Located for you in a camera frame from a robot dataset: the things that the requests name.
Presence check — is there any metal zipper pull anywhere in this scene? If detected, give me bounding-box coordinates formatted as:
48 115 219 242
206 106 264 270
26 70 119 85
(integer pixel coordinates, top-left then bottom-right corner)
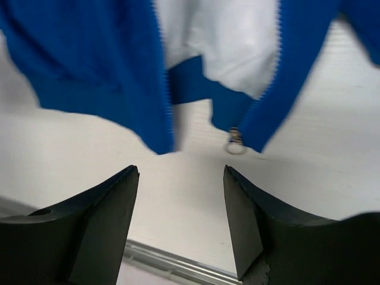
224 127 247 156

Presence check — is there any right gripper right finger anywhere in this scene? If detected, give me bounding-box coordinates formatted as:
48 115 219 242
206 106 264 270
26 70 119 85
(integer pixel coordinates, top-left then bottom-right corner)
223 166 379 284

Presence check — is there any blue white red jacket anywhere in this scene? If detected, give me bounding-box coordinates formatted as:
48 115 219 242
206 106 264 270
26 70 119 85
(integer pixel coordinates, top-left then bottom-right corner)
1 1 379 154

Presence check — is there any aluminium front rail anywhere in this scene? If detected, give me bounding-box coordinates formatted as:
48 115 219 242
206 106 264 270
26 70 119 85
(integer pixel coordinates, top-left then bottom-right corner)
0 194 238 285

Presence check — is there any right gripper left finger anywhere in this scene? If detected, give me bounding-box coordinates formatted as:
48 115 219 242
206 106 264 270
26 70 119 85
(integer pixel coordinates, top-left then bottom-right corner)
1 166 139 284

